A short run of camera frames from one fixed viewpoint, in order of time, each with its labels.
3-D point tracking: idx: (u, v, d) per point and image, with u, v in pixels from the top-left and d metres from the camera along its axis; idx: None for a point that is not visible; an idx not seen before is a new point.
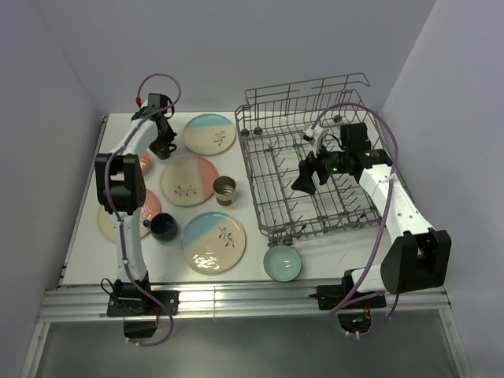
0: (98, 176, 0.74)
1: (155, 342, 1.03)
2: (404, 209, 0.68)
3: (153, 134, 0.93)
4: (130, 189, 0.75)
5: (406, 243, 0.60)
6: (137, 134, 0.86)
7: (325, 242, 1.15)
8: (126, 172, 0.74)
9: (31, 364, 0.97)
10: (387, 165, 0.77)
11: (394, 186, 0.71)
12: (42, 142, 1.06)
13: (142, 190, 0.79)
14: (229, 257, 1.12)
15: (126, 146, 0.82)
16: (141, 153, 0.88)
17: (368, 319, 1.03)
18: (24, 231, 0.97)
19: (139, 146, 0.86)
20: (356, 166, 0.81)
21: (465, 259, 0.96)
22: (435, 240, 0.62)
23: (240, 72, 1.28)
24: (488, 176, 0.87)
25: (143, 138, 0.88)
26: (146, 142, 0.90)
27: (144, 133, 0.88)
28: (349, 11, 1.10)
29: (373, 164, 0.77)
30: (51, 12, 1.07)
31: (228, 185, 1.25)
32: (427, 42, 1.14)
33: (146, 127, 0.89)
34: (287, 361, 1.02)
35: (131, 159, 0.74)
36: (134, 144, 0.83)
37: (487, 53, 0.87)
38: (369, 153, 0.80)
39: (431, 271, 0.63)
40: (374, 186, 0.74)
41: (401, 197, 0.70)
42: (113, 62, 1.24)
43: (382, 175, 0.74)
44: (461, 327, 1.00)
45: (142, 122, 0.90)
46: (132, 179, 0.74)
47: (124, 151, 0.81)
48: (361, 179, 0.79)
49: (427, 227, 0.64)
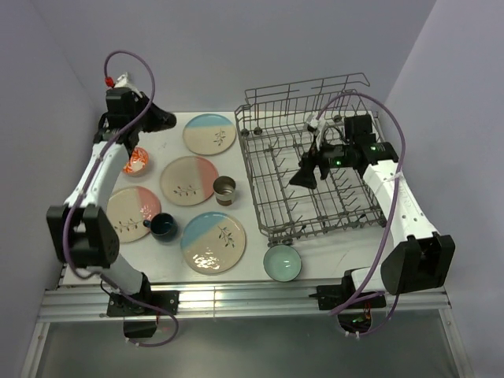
0: (53, 234, 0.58)
1: (157, 343, 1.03)
2: (409, 212, 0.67)
3: (122, 157, 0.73)
4: (98, 246, 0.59)
5: (409, 250, 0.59)
6: (100, 168, 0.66)
7: (325, 242, 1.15)
8: (88, 230, 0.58)
9: (31, 365, 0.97)
10: (393, 162, 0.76)
11: (400, 185, 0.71)
12: (42, 142, 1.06)
13: (112, 240, 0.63)
14: (228, 257, 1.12)
15: (86, 189, 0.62)
16: (109, 187, 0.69)
17: (368, 319, 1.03)
18: (24, 232, 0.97)
19: (106, 181, 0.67)
20: (361, 159, 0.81)
21: (466, 259, 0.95)
22: (438, 244, 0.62)
23: (240, 72, 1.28)
24: (487, 177, 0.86)
25: (110, 171, 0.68)
26: (115, 170, 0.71)
27: (109, 164, 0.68)
28: (349, 11, 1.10)
29: (379, 161, 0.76)
30: (51, 12, 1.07)
31: (228, 185, 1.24)
32: (426, 42, 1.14)
33: (112, 155, 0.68)
34: (286, 361, 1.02)
35: (93, 213, 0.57)
36: (96, 184, 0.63)
37: (486, 53, 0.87)
38: (375, 148, 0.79)
39: (433, 272, 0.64)
40: (379, 183, 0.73)
41: (406, 198, 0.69)
42: (113, 62, 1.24)
43: (387, 173, 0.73)
44: (461, 327, 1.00)
45: (105, 149, 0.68)
46: (98, 235, 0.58)
47: (85, 198, 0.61)
48: (365, 175, 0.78)
49: (431, 231, 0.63)
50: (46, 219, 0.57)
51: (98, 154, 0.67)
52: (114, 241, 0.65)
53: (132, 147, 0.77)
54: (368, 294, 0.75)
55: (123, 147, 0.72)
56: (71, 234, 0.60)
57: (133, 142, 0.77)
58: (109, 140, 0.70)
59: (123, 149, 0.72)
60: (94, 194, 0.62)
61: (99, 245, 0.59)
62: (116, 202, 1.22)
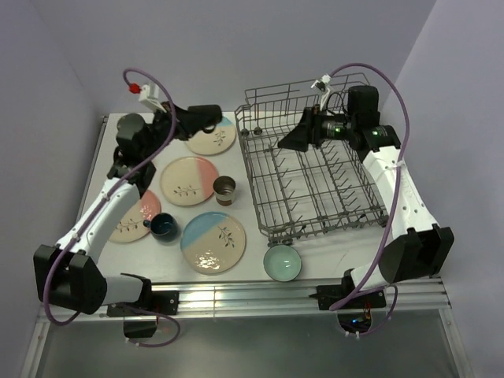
0: (40, 273, 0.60)
1: (161, 343, 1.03)
2: (410, 202, 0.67)
3: (133, 197, 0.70)
4: (78, 296, 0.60)
5: (411, 242, 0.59)
6: (104, 209, 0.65)
7: (325, 242, 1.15)
8: (72, 281, 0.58)
9: (31, 365, 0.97)
10: (394, 148, 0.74)
11: (402, 174, 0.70)
12: (42, 142, 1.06)
13: (98, 290, 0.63)
14: (228, 257, 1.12)
15: (82, 233, 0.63)
16: (112, 227, 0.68)
17: (368, 319, 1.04)
18: (24, 232, 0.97)
19: (106, 224, 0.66)
20: (361, 144, 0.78)
21: (466, 259, 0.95)
22: (436, 236, 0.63)
23: (240, 72, 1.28)
24: (488, 177, 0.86)
25: (113, 214, 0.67)
26: (122, 210, 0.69)
27: (114, 206, 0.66)
28: (349, 10, 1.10)
29: (380, 146, 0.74)
30: (51, 12, 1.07)
31: (227, 185, 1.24)
32: (426, 42, 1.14)
33: (119, 196, 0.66)
34: (286, 361, 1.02)
35: (79, 268, 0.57)
36: (93, 229, 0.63)
37: (486, 53, 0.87)
38: (377, 132, 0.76)
39: (429, 262, 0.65)
40: (379, 172, 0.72)
41: (408, 189, 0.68)
42: (113, 62, 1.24)
43: (389, 161, 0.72)
44: (461, 327, 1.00)
45: (114, 189, 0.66)
46: (79, 286, 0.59)
47: (78, 242, 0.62)
48: (365, 161, 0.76)
49: (431, 224, 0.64)
50: (35, 257, 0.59)
51: (106, 194, 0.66)
52: (101, 290, 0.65)
53: (146, 183, 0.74)
54: (367, 290, 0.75)
55: (134, 189, 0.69)
56: (57, 275, 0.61)
57: (147, 179, 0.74)
58: (120, 179, 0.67)
59: (135, 188, 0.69)
60: (87, 242, 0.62)
61: (80, 295, 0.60)
62: None
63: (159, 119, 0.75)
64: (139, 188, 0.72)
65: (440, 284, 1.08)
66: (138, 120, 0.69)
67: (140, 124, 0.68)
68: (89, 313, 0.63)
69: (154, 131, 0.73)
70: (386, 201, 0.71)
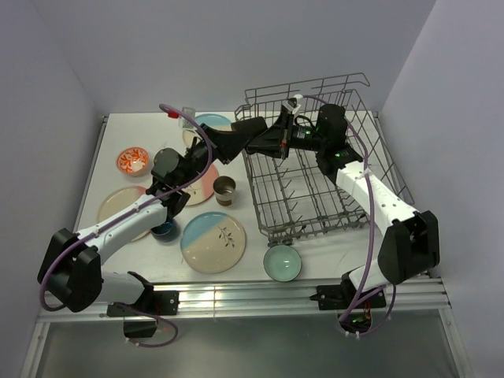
0: (50, 253, 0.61)
1: (161, 343, 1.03)
2: (386, 199, 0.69)
3: (159, 218, 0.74)
4: (72, 289, 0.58)
5: (398, 231, 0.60)
6: (131, 216, 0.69)
7: (324, 242, 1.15)
8: (75, 272, 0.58)
9: (31, 365, 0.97)
10: (358, 162, 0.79)
11: (371, 180, 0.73)
12: (42, 142, 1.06)
13: (92, 293, 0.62)
14: (229, 257, 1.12)
15: (101, 231, 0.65)
16: (128, 240, 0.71)
17: (368, 319, 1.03)
18: (24, 231, 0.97)
19: (125, 232, 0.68)
20: (329, 168, 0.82)
21: (468, 259, 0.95)
22: (421, 223, 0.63)
23: (240, 72, 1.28)
24: (488, 176, 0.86)
25: (135, 226, 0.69)
26: (143, 227, 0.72)
27: (141, 219, 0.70)
28: (348, 10, 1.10)
29: (346, 163, 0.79)
30: (51, 11, 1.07)
31: (228, 185, 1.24)
32: (427, 42, 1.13)
33: (148, 212, 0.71)
34: (285, 361, 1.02)
35: (87, 259, 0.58)
36: (112, 231, 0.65)
37: (487, 53, 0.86)
38: (339, 154, 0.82)
39: (427, 251, 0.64)
40: (352, 183, 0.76)
41: (379, 189, 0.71)
42: (113, 61, 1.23)
43: (357, 172, 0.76)
44: (461, 327, 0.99)
45: (146, 204, 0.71)
46: (80, 279, 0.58)
47: (94, 237, 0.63)
48: (338, 180, 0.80)
49: (411, 212, 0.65)
50: (54, 236, 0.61)
51: (138, 205, 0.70)
52: (94, 295, 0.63)
53: (178, 210, 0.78)
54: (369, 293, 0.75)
55: (163, 211, 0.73)
56: (62, 262, 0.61)
57: (180, 207, 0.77)
58: (153, 198, 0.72)
59: (164, 211, 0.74)
60: (102, 240, 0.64)
61: (75, 289, 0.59)
62: (115, 202, 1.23)
63: (198, 146, 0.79)
64: (168, 213, 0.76)
65: (441, 285, 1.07)
66: (174, 155, 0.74)
67: (175, 161, 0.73)
68: (72, 311, 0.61)
69: (190, 161, 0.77)
70: (367, 208, 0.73)
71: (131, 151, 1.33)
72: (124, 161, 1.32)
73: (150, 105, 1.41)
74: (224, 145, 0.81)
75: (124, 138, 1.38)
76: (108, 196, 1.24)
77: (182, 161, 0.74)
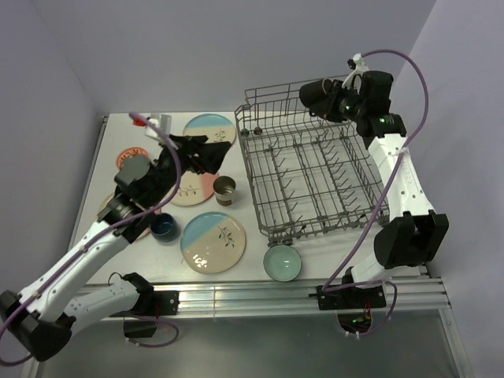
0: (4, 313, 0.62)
1: (161, 343, 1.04)
2: (409, 188, 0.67)
3: (119, 246, 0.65)
4: (31, 350, 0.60)
5: (404, 224, 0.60)
6: (75, 262, 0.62)
7: (324, 242, 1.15)
8: (27, 338, 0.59)
9: (31, 365, 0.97)
10: (400, 136, 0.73)
11: (403, 161, 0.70)
12: (42, 142, 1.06)
13: (57, 342, 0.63)
14: (229, 257, 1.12)
15: (44, 290, 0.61)
16: (91, 276, 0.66)
17: (368, 319, 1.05)
18: (24, 231, 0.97)
19: (76, 279, 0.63)
20: (366, 131, 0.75)
21: (468, 258, 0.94)
22: (431, 223, 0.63)
23: (240, 72, 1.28)
24: (489, 175, 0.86)
25: (87, 267, 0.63)
26: (104, 260, 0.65)
27: (89, 260, 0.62)
28: (348, 9, 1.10)
29: (386, 132, 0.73)
30: (51, 12, 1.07)
31: (228, 185, 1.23)
32: (427, 41, 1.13)
33: (98, 249, 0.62)
34: (285, 361, 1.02)
35: (32, 327, 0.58)
36: (55, 287, 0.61)
37: (487, 52, 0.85)
38: (384, 120, 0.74)
39: (424, 247, 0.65)
40: (383, 157, 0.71)
41: (407, 174, 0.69)
42: (113, 61, 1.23)
43: (392, 147, 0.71)
44: (461, 327, 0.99)
45: (97, 239, 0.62)
46: (35, 342, 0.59)
47: (38, 299, 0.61)
48: (371, 147, 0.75)
49: (428, 209, 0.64)
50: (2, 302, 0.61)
51: (84, 245, 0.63)
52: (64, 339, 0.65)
53: (141, 231, 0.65)
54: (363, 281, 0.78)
55: (117, 241, 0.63)
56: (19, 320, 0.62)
57: (142, 228, 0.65)
58: (104, 229, 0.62)
59: (120, 239, 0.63)
60: (46, 301, 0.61)
61: (35, 349, 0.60)
62: None
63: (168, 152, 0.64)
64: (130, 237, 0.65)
65: (441, 285, 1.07)
66: (142, 164, 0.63)
67: (144, 169, 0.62)
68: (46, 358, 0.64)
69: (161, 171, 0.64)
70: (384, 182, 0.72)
71: (131, 151, 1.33)
72: (124, 161, 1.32)
73: (150, 105, 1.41)
74: (209, 154, 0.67)
75: (124, 138, 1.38)
76: (108, 196, 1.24)
77: (156, 171, 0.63)
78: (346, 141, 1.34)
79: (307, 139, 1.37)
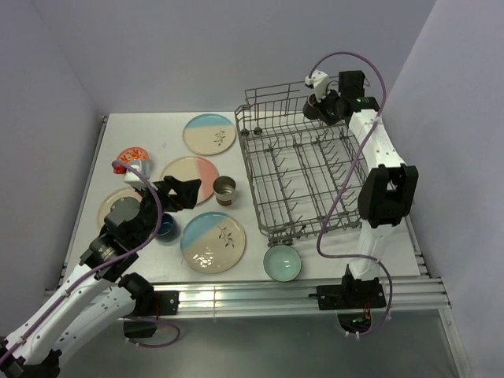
0: None
1: (161, 343, 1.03)
2: (382, 147, 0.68)
3: (103, 287, 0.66)
4: None
5: (376, 172, 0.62)
6: (59, 307, 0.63)
7: (324, 241, 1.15)
8: None
9: None
10: (375, 109, 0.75)
11: (379, 128, 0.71)
12: (42, 142, 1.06)
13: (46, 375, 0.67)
14: (229, 257, 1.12)
15: (28, 335, 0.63)
16: (76, 316, 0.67)
17: (368, 319, 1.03)
18: (23, 231, 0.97)
19: (61, 322, 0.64)
20: (346, 109, 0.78)
21: (468, 259, 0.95)
22: (404, 175, 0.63)
23: (239, 72, 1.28)
24: (488, 176, 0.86)
25: (71, 311, 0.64)
26: (89, 301, 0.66)
27: (72, 305, 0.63)
28: (348, 10, 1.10)
29: (362, 108, 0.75)
30: (50, 12, 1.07)
31: (228, 185, 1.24)
32: (427, 42, 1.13)
33: (80, 293, 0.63)
34: (286, 362, 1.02)
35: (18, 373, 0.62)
36: (39, 332, 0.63)
37: (487, 53, 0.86)
38: (361, 99, 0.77)
39: (400, 200, 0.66)
40: (360, 128, 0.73)
41: (382, 137, 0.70)
42: (113, 61, 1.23)
43: (368, 119, 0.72)
44: (461, 327, 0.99)
45: (80, 282, 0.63)
46: None
47: (23, 344, 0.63)
48: (350, 123, 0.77)
49: (398, 163, 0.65)
50: None
51: (67, 290, 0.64)
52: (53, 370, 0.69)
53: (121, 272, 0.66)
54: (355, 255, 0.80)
55: (100, 283, 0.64)
56: None
57: (124, 270, 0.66)
58: (87, 273, 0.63)
59: (102, 281, 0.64)
60: (30, 346, 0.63)
61: None
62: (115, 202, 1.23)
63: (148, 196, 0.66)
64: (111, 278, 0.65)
65: (441, 285, 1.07)
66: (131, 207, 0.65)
67: (133, 210, 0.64)
68: None
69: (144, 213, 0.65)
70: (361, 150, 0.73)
71: (131, 151, 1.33)
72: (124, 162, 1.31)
73: (150, 105, 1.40)
74: (186, 191, 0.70)
75: (124, 138, 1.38)
76: (108, 196, 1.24)
77: (142, 212, 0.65)
78: (346, 141, 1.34)
79: (307, 139, 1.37)
